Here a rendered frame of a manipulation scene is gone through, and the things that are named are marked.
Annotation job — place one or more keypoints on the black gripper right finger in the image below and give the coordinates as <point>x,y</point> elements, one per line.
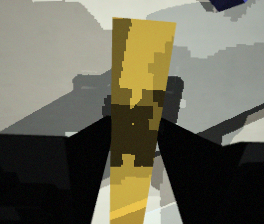
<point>205,177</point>

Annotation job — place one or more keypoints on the yellow bar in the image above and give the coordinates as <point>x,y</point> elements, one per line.
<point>141,55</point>

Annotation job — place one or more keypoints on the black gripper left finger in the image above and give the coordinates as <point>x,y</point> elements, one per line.
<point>75,164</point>

